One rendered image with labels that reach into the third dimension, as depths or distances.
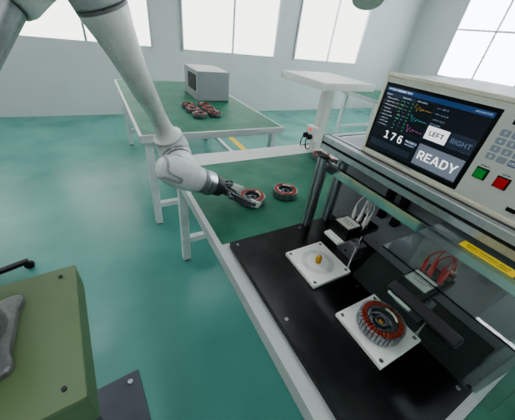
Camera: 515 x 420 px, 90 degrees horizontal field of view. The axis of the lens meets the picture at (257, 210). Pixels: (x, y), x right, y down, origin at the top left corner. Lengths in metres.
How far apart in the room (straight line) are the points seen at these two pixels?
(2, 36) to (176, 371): 1.33
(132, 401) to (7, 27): 1.32
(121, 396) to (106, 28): 1.34
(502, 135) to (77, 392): 0.88
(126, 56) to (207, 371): 1.31
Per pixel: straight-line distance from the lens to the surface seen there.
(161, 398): 1.47
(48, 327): 0.70
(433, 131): 0.72
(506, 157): 0.67
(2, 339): 0.70
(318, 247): 0.92
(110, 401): 1.50
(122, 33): 0.68
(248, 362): 1.51
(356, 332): 0.75
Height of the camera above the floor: 1.37
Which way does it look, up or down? 35 degrees down
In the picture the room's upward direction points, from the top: 8 degrees clockwise
